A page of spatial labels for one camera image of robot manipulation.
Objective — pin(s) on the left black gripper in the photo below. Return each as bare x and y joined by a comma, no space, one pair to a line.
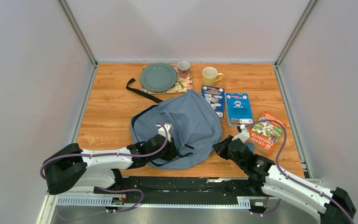
173,151

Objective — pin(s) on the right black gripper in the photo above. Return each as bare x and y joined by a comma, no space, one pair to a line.
220,148

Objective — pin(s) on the blue-grey fabric backpack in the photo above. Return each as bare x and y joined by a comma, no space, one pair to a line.
196,127

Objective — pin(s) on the dark blue paperback book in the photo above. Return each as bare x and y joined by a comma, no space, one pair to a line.
215,96

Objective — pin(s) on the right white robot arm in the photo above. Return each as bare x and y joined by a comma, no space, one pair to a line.
327,206

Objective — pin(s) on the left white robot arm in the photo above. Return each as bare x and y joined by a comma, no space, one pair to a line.
73,167

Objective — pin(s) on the small teal wallet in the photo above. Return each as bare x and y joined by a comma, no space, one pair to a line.
250,146

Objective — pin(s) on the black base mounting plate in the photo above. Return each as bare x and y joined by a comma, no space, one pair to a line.
185,190

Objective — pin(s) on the orange treehouse paperback book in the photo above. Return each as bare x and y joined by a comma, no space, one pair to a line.
267,132

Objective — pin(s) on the light blue paperback book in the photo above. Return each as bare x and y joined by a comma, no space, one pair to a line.
238,109

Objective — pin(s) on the floral serving tray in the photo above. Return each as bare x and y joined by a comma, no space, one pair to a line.
181,85

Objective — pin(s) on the yellow ceramic mug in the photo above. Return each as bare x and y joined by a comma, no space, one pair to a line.
210,76

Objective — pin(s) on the green ceramic plate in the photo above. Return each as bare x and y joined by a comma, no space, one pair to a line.
158,77

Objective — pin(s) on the pink patterned mug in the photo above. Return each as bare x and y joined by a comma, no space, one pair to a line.
184,69

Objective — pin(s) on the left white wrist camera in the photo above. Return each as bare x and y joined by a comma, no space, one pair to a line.
165,130

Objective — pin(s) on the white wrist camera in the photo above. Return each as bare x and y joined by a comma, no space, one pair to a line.
243,134
165,130

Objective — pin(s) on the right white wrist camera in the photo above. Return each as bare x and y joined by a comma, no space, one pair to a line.
243,134

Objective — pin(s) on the aluminium front frame rail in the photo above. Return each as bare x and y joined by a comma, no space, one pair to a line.
277,211

